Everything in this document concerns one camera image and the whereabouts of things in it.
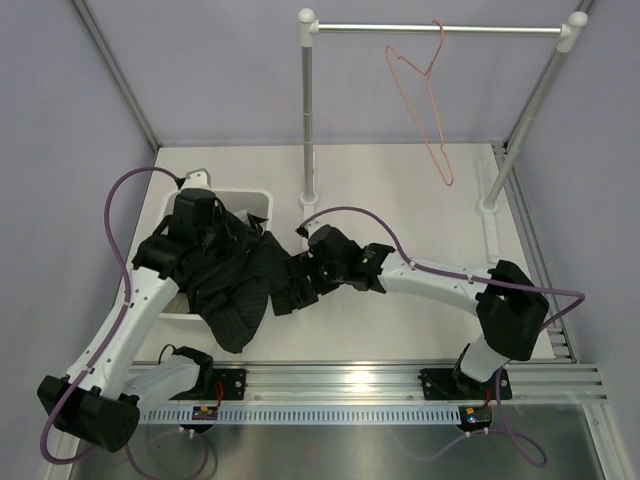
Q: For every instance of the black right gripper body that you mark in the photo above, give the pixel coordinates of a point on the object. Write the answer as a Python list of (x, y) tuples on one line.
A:
[(305, 264)]

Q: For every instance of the black pinstriped shirt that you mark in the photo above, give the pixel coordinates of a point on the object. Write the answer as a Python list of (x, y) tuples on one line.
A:
[(232, 293)]

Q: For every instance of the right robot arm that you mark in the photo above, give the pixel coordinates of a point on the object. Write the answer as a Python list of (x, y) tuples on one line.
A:
[(510, 310)]

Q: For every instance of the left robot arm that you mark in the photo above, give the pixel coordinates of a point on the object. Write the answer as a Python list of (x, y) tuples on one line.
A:
[(94, 400)]

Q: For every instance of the white plastic basket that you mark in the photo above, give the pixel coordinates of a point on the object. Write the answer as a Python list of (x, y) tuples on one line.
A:
[(241, 203)]

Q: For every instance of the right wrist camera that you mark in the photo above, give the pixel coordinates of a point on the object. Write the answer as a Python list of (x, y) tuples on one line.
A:
[(304, 231)]

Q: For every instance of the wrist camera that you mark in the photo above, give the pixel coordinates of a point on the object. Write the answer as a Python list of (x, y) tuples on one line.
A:
[(304, 231), (197, 179)]

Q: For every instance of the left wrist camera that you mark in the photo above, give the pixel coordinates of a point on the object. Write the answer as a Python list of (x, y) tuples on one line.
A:
[(197, 179)]

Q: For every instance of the white slotted cable duct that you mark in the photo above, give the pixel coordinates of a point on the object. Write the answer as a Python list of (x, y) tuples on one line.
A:
[(304, 415)]

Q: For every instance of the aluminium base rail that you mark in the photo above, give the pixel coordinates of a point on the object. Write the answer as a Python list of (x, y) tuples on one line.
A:
[(546, 383)]

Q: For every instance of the aluminium frame post left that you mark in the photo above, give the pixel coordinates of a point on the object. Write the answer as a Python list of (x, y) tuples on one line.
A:
[(98, 39)]

